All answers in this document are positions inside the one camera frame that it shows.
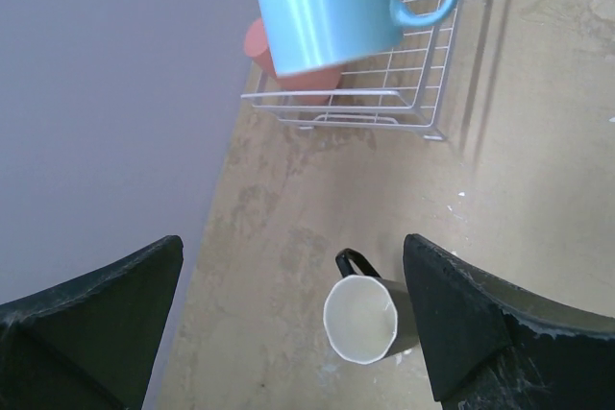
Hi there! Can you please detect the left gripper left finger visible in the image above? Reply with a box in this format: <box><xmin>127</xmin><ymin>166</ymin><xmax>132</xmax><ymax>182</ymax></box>
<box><xmin>1</xmin><ymin>235</ymin><xmax>184</xmax><ymax>409</ymax></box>

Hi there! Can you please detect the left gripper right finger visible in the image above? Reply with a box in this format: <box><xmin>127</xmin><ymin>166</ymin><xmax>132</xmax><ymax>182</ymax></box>
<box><xmin>403</xmin><ymin>233</ymin><xmax>614</xmax><ymax>409</ymax></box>

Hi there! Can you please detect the black faceted mug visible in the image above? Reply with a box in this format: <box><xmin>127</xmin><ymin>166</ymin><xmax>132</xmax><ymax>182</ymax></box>
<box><xmin>323</xmin><ymin>248</ymin><xmax>419</xmax><ymax>365</ymax></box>

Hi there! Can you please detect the salmon pink tumbler cup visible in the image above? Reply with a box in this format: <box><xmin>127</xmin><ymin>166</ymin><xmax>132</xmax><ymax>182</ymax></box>
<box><xmin>243</xmin><ymin>18</ymin><xmax>345</xmax><ymax>91</ymax></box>

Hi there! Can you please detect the light blue mug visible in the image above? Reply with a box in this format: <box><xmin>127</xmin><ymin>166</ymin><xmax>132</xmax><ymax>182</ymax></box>
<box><xmin>258</xmin><ymin>0</ymin><xmax>457</xmax><ymax>77</ymax></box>

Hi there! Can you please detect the white wire dish rack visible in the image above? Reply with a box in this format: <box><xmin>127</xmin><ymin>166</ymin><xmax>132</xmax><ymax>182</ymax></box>
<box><xmin>241</xmin><ymin>0</ymin><xmax>461</xmax><ymax>141</ymax></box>

